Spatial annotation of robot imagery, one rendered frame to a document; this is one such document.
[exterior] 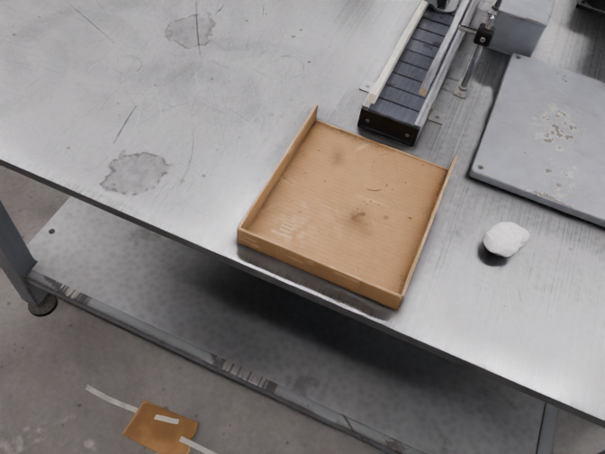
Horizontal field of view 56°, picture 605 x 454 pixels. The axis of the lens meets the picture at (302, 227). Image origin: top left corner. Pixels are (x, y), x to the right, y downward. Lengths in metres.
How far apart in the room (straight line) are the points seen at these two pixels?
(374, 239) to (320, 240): 0.09
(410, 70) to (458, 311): 0.47
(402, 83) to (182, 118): 0.40
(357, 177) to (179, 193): 0.30
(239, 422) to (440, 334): 0.89
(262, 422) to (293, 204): 0.84
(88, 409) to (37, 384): 0.16
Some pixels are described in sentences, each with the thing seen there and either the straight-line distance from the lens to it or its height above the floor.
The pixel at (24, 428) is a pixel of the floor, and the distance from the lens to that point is 1.72.
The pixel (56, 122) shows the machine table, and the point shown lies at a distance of 1.08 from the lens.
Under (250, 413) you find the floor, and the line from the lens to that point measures 1.64.
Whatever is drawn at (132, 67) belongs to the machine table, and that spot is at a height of 0.83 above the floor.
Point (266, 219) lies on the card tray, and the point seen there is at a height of 0.83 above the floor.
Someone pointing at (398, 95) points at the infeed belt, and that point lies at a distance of 1.06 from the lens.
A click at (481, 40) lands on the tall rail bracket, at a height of 0.95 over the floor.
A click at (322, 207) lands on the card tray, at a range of 0.92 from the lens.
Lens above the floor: 1.57
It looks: 55 degrees down
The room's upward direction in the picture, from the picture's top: 9 degrees clockwise
